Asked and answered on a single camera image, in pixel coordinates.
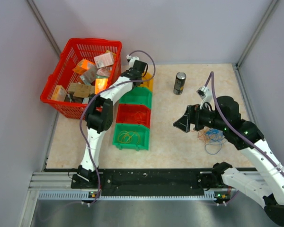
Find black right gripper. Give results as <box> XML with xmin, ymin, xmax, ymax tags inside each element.
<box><xmin>173</xmin><ymin>101</ymin><xmax>227</xmax><ymax>132</ymax></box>

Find blue wire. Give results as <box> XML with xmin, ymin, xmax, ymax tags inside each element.
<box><xmin>203</xmin><ymin>129</ymin><xmax>227</xmax><ymax>155</ymax></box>

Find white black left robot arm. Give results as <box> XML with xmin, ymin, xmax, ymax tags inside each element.
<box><xmin>77</xmin><ymin>60</ymin><xmax>148</xmax><ymax>188</ymax></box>

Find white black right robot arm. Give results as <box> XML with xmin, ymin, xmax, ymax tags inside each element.
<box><xmin>173</xmin><ymin>96</ymin><xmax>284</xmax><ymax>227</ymax></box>

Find yellow plastic bin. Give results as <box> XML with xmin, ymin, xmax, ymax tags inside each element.
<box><xmin>131</xmin><ymin>72</ymin><xmax>154</xmax><ymax>92</ymax></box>

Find green plastic bin upper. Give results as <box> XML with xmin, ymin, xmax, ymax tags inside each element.
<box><xmin>119</xmin><ymin>87</ymin><xmax>152</xmax><ymax>109</ymax></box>

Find green plastic bin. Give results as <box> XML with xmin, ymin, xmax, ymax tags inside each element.
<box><xmin>119</xmin><ymin>87</ymin><xmax>152</xmax><ymax>109</ymax></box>
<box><xmin>112</xmin><ymin>123</ymin><xmax>150</xmax><ymax>151</ymax></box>

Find pink white box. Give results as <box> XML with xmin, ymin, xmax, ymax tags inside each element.
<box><xmin>94</xmin><ymin>52</ymin><xmax>115</xmax><ymax>69</ymax></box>

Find bright orange box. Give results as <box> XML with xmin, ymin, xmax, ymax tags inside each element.
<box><xmin>95</xmin><ymin>78</ymin><xmax>108</xmax><ymax>95</ymax></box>

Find red plastic bin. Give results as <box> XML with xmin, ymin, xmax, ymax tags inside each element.
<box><xmin>116</xmin><ymin>104</ymin><xmax>151</xmax><ymax>128</ymax></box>

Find dark drink can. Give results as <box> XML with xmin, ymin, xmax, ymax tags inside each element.
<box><xmin>173</xmin><ymin>72</ymin><xmax>186</xmax><ymax>95</ymax></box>

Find brown cardboard box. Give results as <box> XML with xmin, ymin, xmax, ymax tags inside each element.
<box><xmin>68</xmin><ymin>83</ymin><xmax>95</xmax><ymax>98</ymax></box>

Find green plastic bin lower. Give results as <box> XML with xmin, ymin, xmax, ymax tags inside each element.
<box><xmin>112</xmin><ymin>123</ymin><xmax>150</xmax><ymax>151</ymax></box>

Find red plastic basket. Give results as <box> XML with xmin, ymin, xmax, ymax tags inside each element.
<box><xmin>40</xmin><ymin>38</ymin><xmax>122</xmax><ymax>119</ymax></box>

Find yellow box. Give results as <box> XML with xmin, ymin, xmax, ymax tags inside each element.
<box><xmin>51</xmin><ymin>85</ymin><xmax>67</xmax><ymax>102</ymax></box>

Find orange wires in red bin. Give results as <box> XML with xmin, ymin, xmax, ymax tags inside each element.
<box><xmin>123</xmin><ymin>111</ymin><xmax>150</xmax><ymax>123</ymax></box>

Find yellow wires in bin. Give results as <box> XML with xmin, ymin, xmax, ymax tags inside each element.
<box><xmin>117</xmin><ymin>130</ymin><xmax>142</xmax><ymax>145</ymax></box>

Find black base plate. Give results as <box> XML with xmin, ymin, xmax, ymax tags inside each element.
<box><xmin>71</xmin><ymin>168</ymin><xmax>227</xmax><ymax>197</ymax></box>

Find grey slotted cable duct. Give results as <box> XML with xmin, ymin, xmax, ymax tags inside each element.
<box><xmin>37</xmin><ymin>190</ymin><xmax>230</xmax><ymax>201</ymax></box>

